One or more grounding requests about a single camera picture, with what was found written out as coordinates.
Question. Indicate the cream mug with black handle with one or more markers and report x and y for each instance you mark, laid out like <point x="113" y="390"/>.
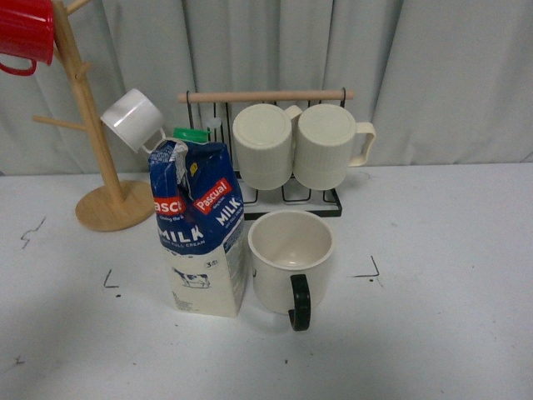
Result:
<point x="292" y="254"/>

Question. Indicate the Pascual milk carton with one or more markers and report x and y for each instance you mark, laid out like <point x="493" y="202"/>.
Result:
<point x="200" y="217"/>

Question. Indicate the left cream ribbed mug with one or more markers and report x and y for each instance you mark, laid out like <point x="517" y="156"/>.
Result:
<point x="264" y="144"/>

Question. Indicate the cream ribbed mug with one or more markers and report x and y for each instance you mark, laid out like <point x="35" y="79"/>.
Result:
<point x="264" y="144"/>
<point x="329" y="141"/>

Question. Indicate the right cream ribbed mug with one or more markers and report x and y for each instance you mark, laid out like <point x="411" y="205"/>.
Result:
<point x="329" y="141"/>

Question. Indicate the white mug on tree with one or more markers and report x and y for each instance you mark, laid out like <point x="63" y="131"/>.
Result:
<point x="135" y="120"/>

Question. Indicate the wooden mug tree stand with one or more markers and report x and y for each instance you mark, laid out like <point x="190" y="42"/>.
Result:
<point x="116" y="205"/>

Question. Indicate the grey curtain backdrop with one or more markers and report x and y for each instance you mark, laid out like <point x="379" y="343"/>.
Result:
<point x="443" y="82"/>

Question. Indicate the red mug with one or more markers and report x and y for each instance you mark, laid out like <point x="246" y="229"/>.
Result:
<point x="27" y="32"/>

